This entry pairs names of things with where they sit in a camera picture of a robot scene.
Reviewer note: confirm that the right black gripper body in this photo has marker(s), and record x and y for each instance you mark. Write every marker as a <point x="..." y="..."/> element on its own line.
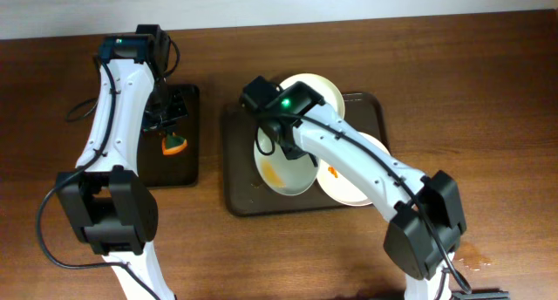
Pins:
<point x="295" y="150"/>

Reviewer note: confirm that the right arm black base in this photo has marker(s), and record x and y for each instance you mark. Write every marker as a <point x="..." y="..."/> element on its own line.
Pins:
<point x="483" y="295"/>

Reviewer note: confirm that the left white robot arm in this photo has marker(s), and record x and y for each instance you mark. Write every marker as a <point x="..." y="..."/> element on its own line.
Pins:
<point x="107" y="205"/>

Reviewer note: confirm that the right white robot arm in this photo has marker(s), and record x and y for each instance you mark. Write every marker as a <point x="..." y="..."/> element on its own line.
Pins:
<point x="425" y="214"/>

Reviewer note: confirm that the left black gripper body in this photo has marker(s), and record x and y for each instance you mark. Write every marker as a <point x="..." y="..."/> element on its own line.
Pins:
<point x="166" y="128"/>

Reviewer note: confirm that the orange and green sponge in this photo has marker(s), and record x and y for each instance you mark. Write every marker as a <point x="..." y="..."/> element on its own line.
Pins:
<point x="173" y="144"/>

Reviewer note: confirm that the black water tray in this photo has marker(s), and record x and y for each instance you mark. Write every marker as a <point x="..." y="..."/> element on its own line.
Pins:
<point x="181" y="170"/>

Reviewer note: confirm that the brown serving tray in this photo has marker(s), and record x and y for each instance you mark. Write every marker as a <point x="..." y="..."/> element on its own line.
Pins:
<point x="244" y="191"/>

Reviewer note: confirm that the white plate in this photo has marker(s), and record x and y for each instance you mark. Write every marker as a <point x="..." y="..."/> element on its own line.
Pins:
<point x="283" y="176"/>
<point x="322" y="85"/>
<point x="339" y="188"/>

